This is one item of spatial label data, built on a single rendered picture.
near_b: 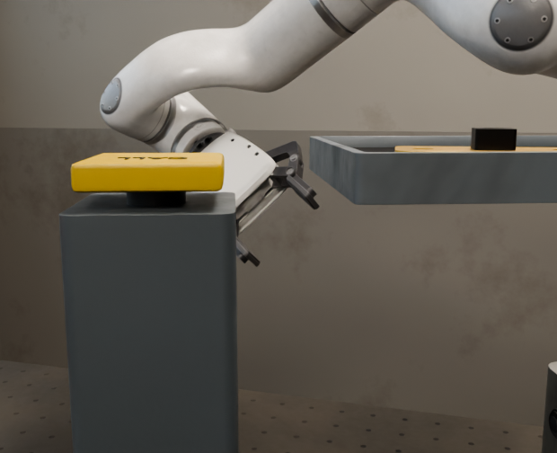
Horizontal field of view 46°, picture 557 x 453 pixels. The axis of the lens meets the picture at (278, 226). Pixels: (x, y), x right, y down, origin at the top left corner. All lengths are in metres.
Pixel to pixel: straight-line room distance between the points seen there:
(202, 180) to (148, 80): 0.54
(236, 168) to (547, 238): 1.81
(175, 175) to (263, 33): 0.53
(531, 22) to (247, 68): 0.33
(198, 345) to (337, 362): 2.37
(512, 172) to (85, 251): 0.16
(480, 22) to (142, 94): 0.39
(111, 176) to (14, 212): 2.83
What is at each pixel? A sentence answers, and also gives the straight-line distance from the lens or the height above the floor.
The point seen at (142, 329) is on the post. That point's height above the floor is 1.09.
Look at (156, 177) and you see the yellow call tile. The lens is 0.26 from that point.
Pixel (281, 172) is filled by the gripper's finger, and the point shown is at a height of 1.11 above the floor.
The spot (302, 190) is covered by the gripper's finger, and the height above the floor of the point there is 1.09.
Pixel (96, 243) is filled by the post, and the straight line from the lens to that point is 0.27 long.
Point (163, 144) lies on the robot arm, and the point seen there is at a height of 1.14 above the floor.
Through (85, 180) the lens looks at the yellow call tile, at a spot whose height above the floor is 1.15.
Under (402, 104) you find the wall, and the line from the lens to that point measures 2.43.
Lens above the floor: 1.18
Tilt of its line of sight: 10 degrees down
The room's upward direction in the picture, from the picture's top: straight up
